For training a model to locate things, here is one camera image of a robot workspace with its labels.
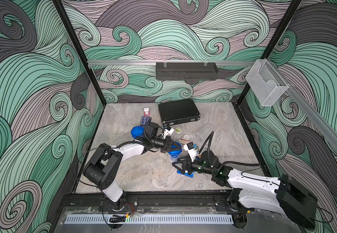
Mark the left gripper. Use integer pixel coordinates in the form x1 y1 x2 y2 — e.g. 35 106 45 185
150 138 180 154

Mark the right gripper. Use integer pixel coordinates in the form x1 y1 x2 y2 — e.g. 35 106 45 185
173 154 215 176

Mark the blue-lid container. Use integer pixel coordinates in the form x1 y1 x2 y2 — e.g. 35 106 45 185
193 124 214 144
131 126 144 139
168 149 183 162

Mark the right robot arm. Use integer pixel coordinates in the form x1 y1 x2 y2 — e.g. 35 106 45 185
172 158 318 230

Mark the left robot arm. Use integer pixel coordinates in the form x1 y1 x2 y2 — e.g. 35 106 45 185
83 136 182 211

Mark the small green round cap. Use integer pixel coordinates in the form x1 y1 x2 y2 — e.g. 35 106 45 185
175 127 182 134

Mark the black hard case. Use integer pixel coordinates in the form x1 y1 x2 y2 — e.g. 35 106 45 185
158 99 200 126

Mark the dark blue small box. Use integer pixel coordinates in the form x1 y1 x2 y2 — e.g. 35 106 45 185
140 116 151 127

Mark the small pink-capped bottle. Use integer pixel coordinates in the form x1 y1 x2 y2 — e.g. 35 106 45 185
143 107 150 116

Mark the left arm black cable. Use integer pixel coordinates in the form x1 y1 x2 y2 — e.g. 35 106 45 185
78 128 157 187

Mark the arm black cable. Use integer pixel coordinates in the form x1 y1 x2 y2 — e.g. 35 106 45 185
198 130 262 172
78 128 157 187

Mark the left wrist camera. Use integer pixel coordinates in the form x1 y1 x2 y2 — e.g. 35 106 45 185
144 122 174 139

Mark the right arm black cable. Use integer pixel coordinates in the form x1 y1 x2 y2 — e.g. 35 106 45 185
198 130 262 172

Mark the white slotted cable duct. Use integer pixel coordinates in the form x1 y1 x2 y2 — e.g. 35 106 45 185
64 214 233 225

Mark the black wall shelf tray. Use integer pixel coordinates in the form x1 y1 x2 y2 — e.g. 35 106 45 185
155 62 219 82

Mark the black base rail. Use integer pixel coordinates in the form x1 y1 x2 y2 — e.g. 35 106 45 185
58 190 291 211

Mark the clear acrylic wall holder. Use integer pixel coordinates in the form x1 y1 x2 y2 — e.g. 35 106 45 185
246 59 289 107

